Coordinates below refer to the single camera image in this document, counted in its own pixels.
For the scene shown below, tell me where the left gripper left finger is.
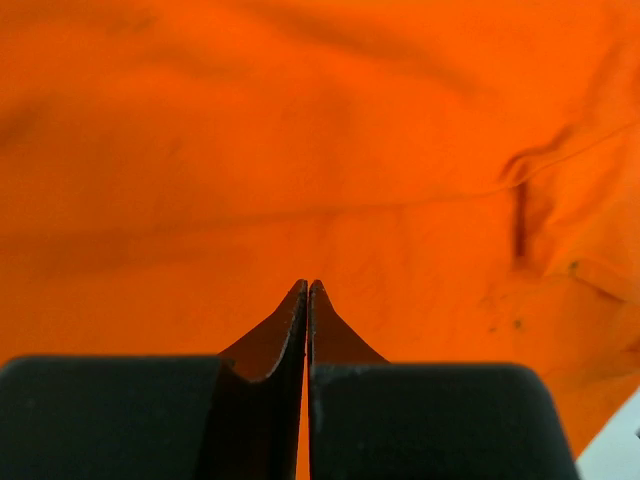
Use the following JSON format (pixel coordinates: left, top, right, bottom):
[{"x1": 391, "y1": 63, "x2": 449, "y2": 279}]
[{"x1": 1, "y1": 280, "x2": 308, "y2": 479}]

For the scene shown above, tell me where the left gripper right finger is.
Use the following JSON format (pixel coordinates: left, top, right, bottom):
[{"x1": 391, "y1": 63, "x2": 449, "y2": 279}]
[{"x1": 307, "y1": 281, "x2": 578, "y2": 479}]

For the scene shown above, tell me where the orange t shirt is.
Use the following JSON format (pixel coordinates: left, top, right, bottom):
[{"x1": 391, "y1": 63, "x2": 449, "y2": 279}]
[{"x1": 1, "y1": 1, "x2": 639, "y2": 479}]

